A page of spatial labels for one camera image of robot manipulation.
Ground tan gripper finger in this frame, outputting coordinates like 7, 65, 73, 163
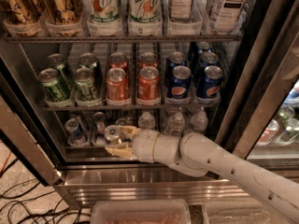
105, 142, 135, 159
120, 126, 140, 140

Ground redbull can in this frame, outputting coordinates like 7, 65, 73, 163
104, 125, 133, 146
64, 119, 87, 145
115, 119, 129, 126

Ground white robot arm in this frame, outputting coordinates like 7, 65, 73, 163
106, 126, 299, 224

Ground front left orange can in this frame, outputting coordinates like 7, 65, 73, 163
106, 68, 128, 101

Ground orange can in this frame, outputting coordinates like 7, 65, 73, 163
108, 52, 129, 73
138, 51, 159, 68
106, 68, 128, 101
138, 66, 160, 100

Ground green can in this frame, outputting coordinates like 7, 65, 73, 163
38, 68, 70, 103
78, 52, 102, 85
75, 68, 99, 102
46, 53, 73, 89

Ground front right orange can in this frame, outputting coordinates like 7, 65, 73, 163
138, 66, 160, 100

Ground front left pepsi can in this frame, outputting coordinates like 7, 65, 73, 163
167, 65, 192, 99

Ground pepsi can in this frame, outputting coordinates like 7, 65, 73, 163
167, 65, 192, 99
165, 50, 187, 83
196, 65, 223, 98
197, 51, 219, 74
188, 41, 213, 60

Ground rear left orange can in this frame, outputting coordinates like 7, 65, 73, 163
108, 52, 129, 73

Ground rear right orange can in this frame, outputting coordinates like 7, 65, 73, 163
138, 51, 159, 68

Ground front left green can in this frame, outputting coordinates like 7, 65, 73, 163
38, 68, 70, 103

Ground rear left pepsi can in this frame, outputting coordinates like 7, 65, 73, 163
165, 50, 187, 83

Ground front right pepsi can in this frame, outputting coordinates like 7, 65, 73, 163
196, 65, 223, 98

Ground rear left green can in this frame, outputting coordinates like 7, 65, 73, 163
46, 53, 73, 89

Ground open fridge door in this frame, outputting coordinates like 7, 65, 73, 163
0, 56, 66, 186

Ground middle right pepsi can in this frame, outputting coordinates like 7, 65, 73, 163
197, 51, 219, 74

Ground rear right pepsi can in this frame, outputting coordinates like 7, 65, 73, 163
188, 41, 213, 60

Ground right glass fridge door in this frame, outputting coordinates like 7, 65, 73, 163
222, 0, 299, 172

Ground left water bottle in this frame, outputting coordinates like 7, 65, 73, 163
138, 112, 156, 130

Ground water bottle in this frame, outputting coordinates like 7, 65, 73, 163
164, 112, 185, 136
138, 112, 156, 130
186, 111, 208, 134

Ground middle water bottle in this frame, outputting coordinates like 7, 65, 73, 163
164, 112, 185, 136

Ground left clear plastic bin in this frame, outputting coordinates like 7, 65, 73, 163
91, 200, 191, 224

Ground clear plastic bin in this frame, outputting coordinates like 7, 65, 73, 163
202, 201, 289, 224
91, 200, 191, 224

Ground right water bottle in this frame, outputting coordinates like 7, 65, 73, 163
186, 111, 208, 134

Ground right clear plastic bin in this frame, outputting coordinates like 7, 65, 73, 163
202, 201, 289, 224

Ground right 7up bottle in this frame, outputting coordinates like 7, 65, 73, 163
129, 0, 159, 23

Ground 7up bottle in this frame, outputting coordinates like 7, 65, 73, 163
129, 0, 159, 23
90, 0, 120, 23

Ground left 7up bottle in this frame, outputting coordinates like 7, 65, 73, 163
90, 0, 120, 23

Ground amber drink bottle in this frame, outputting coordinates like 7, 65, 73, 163
0, 0, 45, 25
43, 0, 83, 25

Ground left tea bottle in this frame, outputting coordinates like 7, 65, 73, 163
168, 0, 193, 22

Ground tea bottle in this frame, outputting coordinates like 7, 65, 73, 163
168, 0, 193, 22
206, 0, 246, 34

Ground right tea bottle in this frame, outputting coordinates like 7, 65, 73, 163
206, 0, 246, 34

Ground left amber drink bottle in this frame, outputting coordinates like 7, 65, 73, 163
0, 0, 45, 25

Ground black floor cables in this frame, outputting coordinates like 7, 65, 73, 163
0, 157, 93, 224

